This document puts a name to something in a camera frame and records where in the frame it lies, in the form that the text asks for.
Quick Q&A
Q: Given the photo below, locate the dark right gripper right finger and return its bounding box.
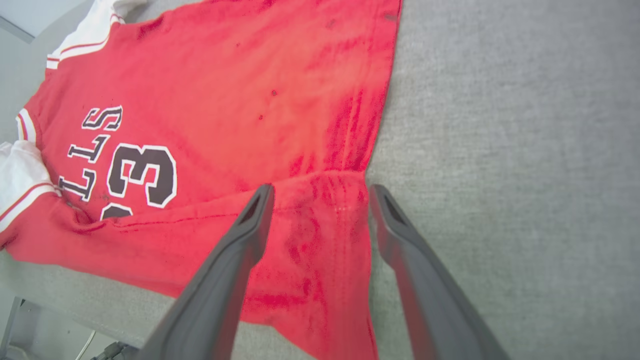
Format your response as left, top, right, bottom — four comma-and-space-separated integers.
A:
368, 183, 512, 360

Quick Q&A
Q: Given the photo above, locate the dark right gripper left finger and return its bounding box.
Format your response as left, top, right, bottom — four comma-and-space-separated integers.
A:
136, 183, 276, 360

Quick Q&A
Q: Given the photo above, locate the red and white basketball jersey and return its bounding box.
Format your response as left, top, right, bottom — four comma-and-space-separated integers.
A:
0, 0, 404, 360

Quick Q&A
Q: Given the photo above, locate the black plug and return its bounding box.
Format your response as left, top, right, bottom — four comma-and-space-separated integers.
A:
91, 341, 138, 360

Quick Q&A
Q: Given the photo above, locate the grey fabric sofa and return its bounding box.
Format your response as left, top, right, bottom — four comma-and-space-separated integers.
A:
0, 0, 640, 360

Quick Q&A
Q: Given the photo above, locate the thin white cable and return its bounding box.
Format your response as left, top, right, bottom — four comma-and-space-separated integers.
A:
75, 330, 97, 360

